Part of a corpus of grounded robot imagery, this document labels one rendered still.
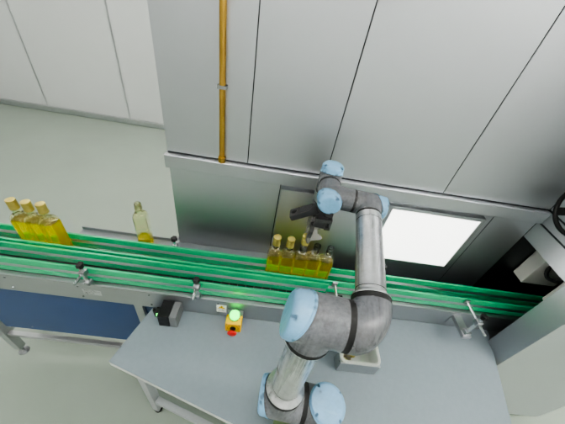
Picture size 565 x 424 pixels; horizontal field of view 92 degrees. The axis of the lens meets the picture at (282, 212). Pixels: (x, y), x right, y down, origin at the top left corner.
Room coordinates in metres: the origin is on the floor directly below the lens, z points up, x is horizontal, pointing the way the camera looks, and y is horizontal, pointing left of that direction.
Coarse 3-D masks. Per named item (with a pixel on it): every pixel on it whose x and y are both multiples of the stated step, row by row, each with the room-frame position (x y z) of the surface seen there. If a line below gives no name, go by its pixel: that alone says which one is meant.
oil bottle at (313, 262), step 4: (308, 252) 0.84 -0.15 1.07; (308, 256) 0.82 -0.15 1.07; (312, 256) 0.81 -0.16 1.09; (316, 256) 0.81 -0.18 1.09; (308, 260) 0.80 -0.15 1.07; (312, 260) 0.80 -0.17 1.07; (316, 260) 0.80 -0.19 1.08; (308, 264) 0.80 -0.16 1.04; (312, 264) 0.80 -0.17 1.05; (316, 264) 0.80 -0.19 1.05; (304, 268) 0.81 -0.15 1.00; (308, 268) 0.80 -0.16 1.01; (312, 268) 0.80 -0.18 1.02; (316, 268) 0.80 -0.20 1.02; (304, 272) 0.80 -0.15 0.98; (308, 272) 0.80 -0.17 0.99; (312, 272) 0.80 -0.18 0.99; (304, 276) 0.80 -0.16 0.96; (308, 276) 0.80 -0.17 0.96; (312, 276) 0.80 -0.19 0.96
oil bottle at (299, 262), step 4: (296, 252) 0.82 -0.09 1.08; (296, 256) 0.80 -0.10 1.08; (300, 256) 0.80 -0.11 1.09; (304, 256) 0.80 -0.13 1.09; (296, 260) 0.79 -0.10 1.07; (300, 260) 0.79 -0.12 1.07; (304, 260) 0.79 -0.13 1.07; (296, 264) 0.79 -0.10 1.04; (300, 264) 0.79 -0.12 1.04; (304, 264) 0.79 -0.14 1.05; (292, 268) 0.80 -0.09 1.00; (296, 268) 0.79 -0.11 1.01; (300, 268) 0.79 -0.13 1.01; (292, 272) 0.79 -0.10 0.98; (296, 272) 0.79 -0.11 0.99; (300, 272) 0.79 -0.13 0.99
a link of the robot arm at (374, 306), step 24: (360, 192) 0.72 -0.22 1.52; (360, 216) 0.64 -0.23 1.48; (384, 216) 0.68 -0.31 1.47; (360, 240) 0.56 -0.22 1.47; (360, 264) 0.48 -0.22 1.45; (384, 264) 0.49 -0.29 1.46; (360, 288) 0.42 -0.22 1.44; (384, 288) 0.42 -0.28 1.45; (360, 312) 0.34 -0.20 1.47; (384, 312) 0.35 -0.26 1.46; (360, 336) 0.29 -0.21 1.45; (384, 336) 0.32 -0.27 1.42
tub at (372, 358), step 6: (342, 354) 0.53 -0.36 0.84; (366, 354) 0.59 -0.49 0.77; (372, 354) 0.58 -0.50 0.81; (378, 354) 0.56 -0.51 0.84; (342, 360) 0.51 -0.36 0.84; (348, 360) 0.52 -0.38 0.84; (354, 360) 0.55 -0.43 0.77; (360, 360) 0.56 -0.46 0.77; (366, 360) 0.56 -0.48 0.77; (372, 360) 0.55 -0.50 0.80; (378, 360) 0.54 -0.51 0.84; (372, 366) 0.51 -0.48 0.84
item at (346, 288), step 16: (0, 240) 0.68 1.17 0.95; (16, 240) 0.69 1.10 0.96; (128, 256) 0.72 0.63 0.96; (144, 256) 0.73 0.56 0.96; (256, 272) 0.77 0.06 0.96; (336, 288) 0.80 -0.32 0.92; (352, 288) 0.80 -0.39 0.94; (432, 304) 0.83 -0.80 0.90; (448, 304) 0.84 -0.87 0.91; (464, 304) 0.85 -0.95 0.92; (480, 304) 0.85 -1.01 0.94; (496, 304) 0.85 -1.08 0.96; (512, 304) 0.87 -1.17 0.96
